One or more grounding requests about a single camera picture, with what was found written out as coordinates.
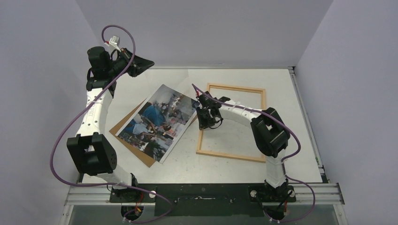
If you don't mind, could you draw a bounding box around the printed colour photo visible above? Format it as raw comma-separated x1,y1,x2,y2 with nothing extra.
115,84,199,164

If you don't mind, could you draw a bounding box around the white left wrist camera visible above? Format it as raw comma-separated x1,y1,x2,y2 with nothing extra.
104,35,121,52

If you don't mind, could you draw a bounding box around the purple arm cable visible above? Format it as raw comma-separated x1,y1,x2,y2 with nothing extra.
191,83,316,224
49,24,172,224

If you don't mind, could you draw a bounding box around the front aluminium black mounting rail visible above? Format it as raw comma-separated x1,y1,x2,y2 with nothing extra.
60,183,348,225

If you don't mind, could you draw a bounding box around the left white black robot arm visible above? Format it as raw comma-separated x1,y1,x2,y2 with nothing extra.
67,46,154,203

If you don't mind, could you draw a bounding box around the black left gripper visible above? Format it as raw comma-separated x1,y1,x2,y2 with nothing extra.
107,47,155,78

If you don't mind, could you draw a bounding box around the clear transparent plastic sheet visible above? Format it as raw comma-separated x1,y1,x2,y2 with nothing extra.
117,68,208,106

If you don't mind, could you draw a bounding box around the light wooden picture frame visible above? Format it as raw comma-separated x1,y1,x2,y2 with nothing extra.
196,83,266,163

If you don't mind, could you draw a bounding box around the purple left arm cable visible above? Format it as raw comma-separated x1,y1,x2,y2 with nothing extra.
49,24,172,224

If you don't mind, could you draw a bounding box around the brown cardboard backing board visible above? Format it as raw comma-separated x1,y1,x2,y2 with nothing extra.
109,96,196,167

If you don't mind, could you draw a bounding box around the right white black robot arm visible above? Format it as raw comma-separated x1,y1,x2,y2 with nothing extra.
195,92,296,203

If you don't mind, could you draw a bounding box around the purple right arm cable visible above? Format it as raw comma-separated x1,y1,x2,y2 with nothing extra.
191,83,316,224

